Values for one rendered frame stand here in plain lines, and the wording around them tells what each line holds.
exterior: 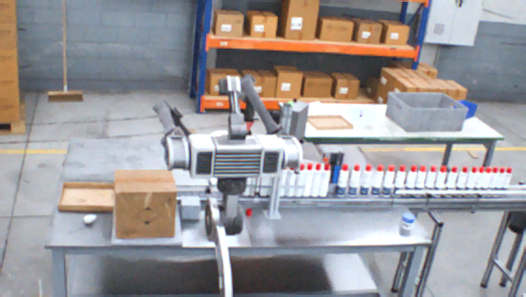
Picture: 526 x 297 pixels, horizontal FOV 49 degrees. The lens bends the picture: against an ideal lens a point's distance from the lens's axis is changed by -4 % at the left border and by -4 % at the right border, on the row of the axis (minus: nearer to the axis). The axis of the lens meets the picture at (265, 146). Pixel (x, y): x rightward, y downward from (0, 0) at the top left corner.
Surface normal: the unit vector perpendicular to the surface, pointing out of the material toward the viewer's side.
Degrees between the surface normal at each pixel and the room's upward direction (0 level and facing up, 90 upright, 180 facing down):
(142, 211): 90
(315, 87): 90
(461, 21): 90
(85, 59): 90
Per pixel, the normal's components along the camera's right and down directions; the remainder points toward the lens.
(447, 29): 0.26, 0.42
